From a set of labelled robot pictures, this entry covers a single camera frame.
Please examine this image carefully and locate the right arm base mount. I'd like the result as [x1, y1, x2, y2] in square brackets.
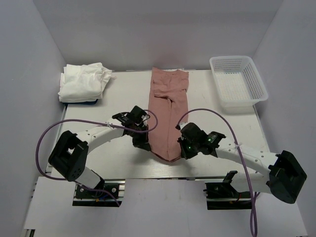
[203, 171, 252, 210]

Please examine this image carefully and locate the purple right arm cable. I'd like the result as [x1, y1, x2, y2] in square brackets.
[175, 108, 261, 237]

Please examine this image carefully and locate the white folded t shirt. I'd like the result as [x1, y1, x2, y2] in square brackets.
[58, 63, 113, 103]

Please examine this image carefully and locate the blue folded t shirt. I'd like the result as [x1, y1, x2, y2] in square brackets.
[63, 99, 98, 105]

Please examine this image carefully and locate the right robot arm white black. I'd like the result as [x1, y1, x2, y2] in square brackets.
[176, 122, 307, 204]

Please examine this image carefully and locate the pink printed t shirt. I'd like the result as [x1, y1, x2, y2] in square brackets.
[148, 67, 189, 162]

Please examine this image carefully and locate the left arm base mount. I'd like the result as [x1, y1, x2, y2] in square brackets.
[72, 180, 125, 207]

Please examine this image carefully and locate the white plastic mesh basket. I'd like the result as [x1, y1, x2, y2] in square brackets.
[209, 55, 269, 110]

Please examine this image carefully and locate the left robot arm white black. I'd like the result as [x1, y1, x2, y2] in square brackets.
[48, 106, 151, 197]

